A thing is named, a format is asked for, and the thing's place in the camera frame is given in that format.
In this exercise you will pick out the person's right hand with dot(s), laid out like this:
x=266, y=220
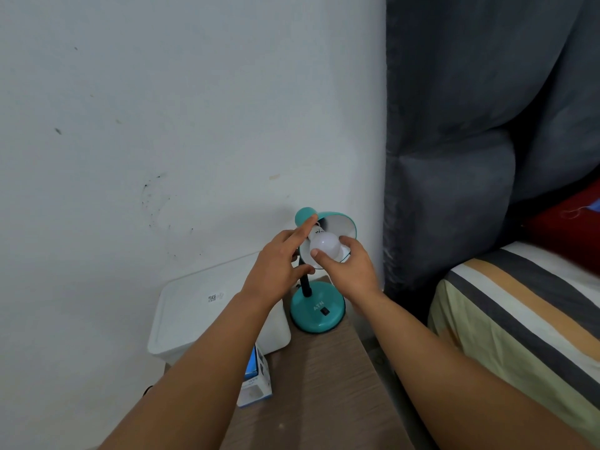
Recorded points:
x=354, y=274

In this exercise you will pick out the person's left hand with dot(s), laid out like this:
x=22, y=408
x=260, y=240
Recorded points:
x=272, y=271

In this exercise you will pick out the person's left thumb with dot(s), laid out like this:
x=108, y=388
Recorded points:
x=303, y=271

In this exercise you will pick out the person's left middle finger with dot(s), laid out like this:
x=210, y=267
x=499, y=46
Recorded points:
x=284, y=235

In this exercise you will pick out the person's right thumb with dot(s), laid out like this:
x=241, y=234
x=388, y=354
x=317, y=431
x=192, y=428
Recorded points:
x=321, y=260

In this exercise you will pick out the white light bulb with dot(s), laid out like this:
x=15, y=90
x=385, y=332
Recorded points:
x=328, y=243

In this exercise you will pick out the teal desk lamp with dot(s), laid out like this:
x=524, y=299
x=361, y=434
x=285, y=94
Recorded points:
x=318, y=309

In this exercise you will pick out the person's left forearm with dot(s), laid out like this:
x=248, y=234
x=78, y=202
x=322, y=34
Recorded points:
x=206, y=370

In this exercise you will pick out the person's right forearm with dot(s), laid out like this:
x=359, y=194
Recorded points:
x=450, y=379

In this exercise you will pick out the white plastic storage box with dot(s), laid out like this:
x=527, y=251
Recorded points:
x=197, y=304

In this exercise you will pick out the blue and white bulb carton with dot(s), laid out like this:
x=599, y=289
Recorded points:
x=258, y=384

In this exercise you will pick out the grey padded headboard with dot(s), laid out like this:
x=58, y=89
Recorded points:
x=468, y=135

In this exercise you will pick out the striped bed sheet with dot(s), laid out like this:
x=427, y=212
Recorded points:
x=525, y=318

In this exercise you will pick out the red pillow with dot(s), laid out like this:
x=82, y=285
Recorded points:
x=567, y=229

